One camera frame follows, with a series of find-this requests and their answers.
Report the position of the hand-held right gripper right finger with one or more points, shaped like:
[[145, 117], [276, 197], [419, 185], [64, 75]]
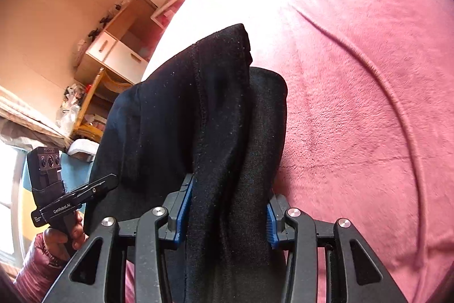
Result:
[[271, 225]]

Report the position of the person's left hand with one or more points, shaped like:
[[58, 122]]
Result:
[[78, 232]]

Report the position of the wooden chair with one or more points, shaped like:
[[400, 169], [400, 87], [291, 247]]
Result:
[[95, 93]]

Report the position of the black pants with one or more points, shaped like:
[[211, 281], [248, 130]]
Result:
[[212, 111]]

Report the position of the person's left forearm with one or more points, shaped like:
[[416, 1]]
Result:
[[35, 267]]

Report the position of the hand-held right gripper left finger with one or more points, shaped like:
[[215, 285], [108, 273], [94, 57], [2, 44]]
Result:
[[185, 214]]

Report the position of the white drawer cabinet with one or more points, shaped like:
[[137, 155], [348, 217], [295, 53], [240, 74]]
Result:
[[110, 54]]

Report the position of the clear plastic bag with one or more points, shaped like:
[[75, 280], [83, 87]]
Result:
[[69, 118]]

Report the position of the pink bed blanket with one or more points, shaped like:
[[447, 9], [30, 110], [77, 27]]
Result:
[[354, 75]]

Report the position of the blue cloth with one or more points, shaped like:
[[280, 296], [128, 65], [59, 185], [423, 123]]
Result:
[[76, 168]]

